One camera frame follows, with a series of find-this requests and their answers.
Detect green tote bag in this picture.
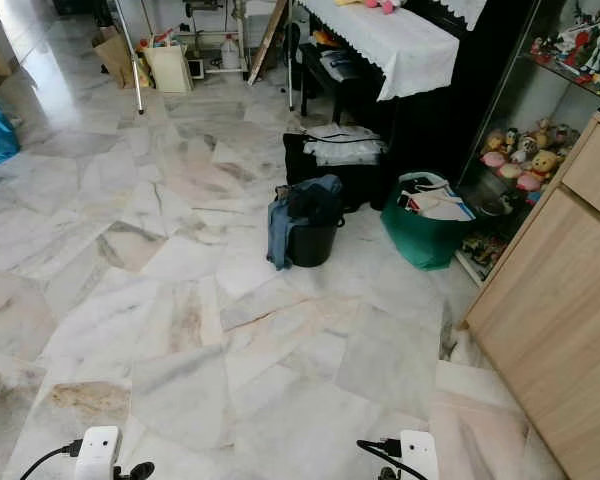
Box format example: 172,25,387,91
380,172,476,271

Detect black bucket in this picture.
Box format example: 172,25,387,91
285,215,346,268

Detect light wooden cabinet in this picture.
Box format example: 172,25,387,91
463,105,600,480

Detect blue-grey jeans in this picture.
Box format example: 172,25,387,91
266,175,345,271

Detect white papers in bag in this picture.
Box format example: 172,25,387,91
402,182,476,223

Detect black fabric case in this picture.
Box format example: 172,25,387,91
282,130,391,213

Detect white folded cloth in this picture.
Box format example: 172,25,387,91
303,123,387,167

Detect yellow bear plush toy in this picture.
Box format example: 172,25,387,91
528,150,563,181

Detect glass display cabinet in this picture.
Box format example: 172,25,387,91
453,0,600,289

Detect black upright piano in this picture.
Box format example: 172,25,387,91
290,0,541,186

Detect cream shopping bag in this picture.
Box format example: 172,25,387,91
143,42,194,94

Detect black piano bench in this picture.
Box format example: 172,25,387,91
298,35,391,126

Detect silver metal pole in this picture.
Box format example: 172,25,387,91
115,0,146,116

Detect brown paper bag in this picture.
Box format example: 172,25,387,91
92,27,141,89

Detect white plastic jug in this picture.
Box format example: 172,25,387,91
218,33,243,73

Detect leaning wooden board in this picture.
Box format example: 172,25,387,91
247,0,291,86

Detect colourful toy figures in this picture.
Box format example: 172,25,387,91
528,0,600,101

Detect pink and yellow plush toy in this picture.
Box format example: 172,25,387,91
335,0,406,15

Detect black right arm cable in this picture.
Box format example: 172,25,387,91
356,436,416,480

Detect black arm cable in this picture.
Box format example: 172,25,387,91
28,440,83,480
356,436,416,480

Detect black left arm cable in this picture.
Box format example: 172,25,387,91
28,440,83,480

